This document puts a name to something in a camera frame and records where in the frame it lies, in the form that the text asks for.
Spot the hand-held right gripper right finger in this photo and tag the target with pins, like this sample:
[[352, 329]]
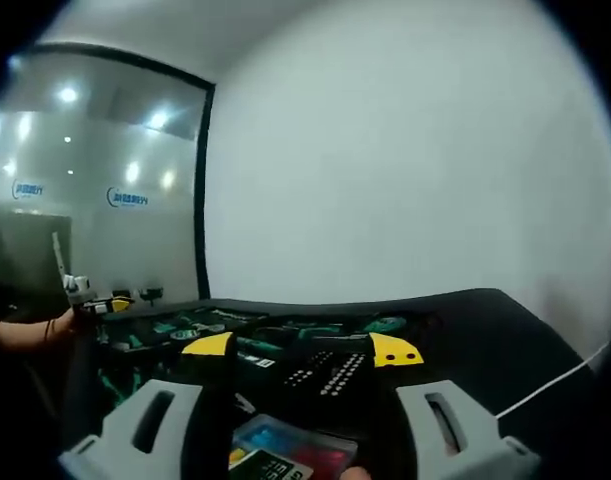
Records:
[[470, 430]]

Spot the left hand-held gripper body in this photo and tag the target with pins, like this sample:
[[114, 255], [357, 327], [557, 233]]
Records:
[[77, 287]]

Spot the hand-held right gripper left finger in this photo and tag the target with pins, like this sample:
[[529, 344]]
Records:
[[130, 430]]

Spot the green tape measure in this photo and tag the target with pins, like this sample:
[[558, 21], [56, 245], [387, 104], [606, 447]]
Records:
[[387, 325]]

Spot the row of green screwdrivers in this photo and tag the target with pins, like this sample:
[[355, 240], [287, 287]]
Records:
[[252, 345]]

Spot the black socket bit holder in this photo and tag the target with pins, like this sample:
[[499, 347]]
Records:
[[335, 385]]

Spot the black tool strip white labels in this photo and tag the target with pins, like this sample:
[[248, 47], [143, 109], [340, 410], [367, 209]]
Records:
[[257, 362]]

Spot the person's left hand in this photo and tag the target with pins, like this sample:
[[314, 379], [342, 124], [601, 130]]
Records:
[[65, 324]]

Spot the person's right hand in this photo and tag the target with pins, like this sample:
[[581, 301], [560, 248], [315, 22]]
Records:
[[355, 474]]

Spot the black table clamp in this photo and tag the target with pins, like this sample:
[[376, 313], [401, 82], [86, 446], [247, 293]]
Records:
[[151, 295], [121, 293]]

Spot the white slanted bar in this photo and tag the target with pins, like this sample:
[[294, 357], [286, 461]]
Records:
[[58, 255]]

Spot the black wristband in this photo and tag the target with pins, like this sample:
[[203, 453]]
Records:
[[48, 332]]

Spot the dark cabinet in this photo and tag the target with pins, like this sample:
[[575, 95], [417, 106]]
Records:
[[25, 260]]

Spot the blue logo sticker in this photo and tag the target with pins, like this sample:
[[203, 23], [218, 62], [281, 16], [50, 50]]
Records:
[[130, 199], [32, 190]]

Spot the glass partition black frame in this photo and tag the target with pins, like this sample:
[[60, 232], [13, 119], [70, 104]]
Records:
[[135, 240]]

